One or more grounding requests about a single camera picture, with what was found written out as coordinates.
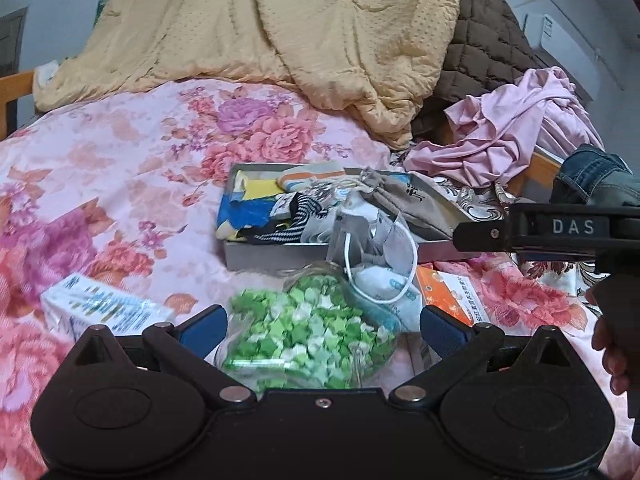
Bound jar of green paper stars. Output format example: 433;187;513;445
215;260;401;391

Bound grey drawstring pouch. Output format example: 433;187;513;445
345;167;463;241

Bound white air conditioner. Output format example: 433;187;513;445
522;0;640;111

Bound grey wall panel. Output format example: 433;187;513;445
0;10;26;76

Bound pink floral bedspread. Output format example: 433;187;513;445
0;77;640;480

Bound grey box with cartoon picture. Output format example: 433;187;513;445
216;162;481;272

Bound yellow quilt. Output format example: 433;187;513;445
35;0;463;151

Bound wooden bed rail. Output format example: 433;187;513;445
0;70;36;141
505;150;563;206

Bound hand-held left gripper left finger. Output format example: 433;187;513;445
67;304;251;409

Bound white face mask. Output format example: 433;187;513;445
345;262;426;333

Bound white and blue carton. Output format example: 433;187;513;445
40;272;176;348

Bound grey face mask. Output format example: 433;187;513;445
327;210;418;273

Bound black white striped sock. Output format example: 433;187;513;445
240;192;326;246

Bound white brown patterned sheet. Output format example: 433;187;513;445
435;180;606;306

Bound pink garment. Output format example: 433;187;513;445
404;66;606;188

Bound person's right hand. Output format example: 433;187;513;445
586;285;640;395

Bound blue jeans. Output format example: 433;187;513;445
550;144;640;206

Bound brown quilted blanket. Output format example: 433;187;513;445
410;0;543;146

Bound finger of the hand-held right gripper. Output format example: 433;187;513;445
452;220;511;253

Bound orange and white carton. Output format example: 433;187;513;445
415;264;488;331

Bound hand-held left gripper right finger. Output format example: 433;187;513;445
390;304;575;409

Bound striped cloth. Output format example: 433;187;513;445
277;162;346;193

